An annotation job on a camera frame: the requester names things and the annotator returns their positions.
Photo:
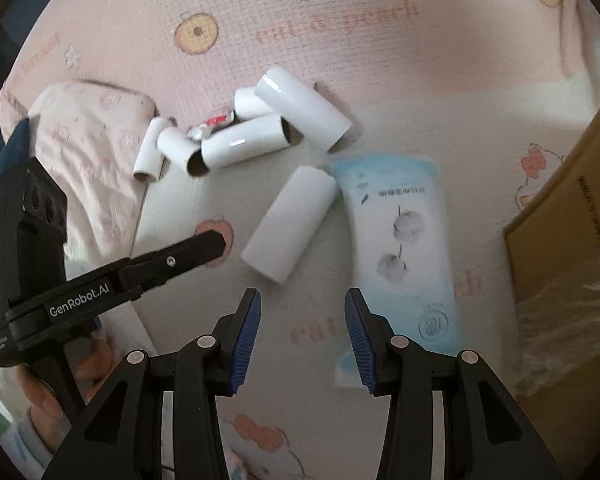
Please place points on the brown cardboard box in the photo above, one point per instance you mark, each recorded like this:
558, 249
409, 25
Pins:
570, 210

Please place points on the red white crumpled packet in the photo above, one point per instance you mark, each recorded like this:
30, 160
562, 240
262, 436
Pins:
215, 121

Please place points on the light blue wipes packet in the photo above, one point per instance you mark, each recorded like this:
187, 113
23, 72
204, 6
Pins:
400, 260

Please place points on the matte white cardboard tube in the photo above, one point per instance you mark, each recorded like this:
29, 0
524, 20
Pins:
290, 225

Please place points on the cream pink print pillow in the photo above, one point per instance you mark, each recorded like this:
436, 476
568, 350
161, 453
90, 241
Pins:
95, 160

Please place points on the pink cat print blanket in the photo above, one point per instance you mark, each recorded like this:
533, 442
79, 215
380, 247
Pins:
380, 60

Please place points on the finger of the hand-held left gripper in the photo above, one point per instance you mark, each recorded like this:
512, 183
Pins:
180, 260

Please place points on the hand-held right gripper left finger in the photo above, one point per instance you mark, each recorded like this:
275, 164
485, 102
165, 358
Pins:
245, 345

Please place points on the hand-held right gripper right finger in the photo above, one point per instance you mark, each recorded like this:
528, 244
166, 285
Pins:
357, 345

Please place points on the person's left hand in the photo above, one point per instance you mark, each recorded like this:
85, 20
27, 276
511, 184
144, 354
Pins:
97, 357

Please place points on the small white cardboard tube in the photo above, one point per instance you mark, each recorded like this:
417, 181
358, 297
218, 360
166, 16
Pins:
177, 145
150, 152

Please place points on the dark blue cloth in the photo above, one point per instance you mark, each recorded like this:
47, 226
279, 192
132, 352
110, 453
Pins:
12, 145

